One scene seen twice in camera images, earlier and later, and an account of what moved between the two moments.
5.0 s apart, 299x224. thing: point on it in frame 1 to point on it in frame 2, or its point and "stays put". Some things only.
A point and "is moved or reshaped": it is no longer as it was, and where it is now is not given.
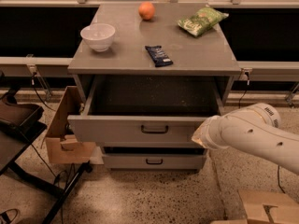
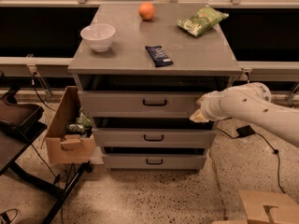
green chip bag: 201,21 stays put
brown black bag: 22,119 stays put
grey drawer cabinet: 148,75 stays put
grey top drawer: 145,108 is moved or reshaped
